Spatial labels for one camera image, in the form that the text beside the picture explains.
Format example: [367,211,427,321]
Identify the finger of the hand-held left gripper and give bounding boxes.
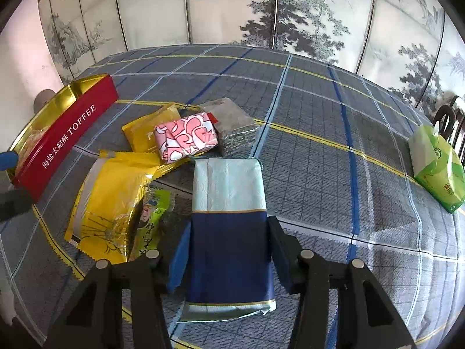
[0,152,19,171]
[0,187,35,222]

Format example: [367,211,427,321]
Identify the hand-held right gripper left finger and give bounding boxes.
[44,221,192,349]

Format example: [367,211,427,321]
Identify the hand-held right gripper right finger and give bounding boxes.
[267,216,418,349]

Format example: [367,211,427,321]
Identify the green snack packet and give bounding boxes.
[127,185,175,262]

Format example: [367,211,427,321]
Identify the navy and pale teal packet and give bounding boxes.
[178,157,277,322]

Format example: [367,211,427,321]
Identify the red box with gold inside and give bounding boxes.
[7,74,120,202]

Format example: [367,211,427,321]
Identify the large yellow snack packet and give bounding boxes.
[65,150,184,264]

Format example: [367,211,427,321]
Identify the pink patterned snack packet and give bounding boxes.
[154,112,219,165]

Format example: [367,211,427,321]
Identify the grey sesame bar packet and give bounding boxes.
[198,98,260,159]

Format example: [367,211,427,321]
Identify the small yellow snack packet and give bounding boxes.
[121,102,182,153]

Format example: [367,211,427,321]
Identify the green tissue pack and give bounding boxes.
[409,124,465,214]

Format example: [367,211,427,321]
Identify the dark wooden chair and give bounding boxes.
[432,95,465,161]

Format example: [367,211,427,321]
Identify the painted folding screen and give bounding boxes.
[38,0,465,113]

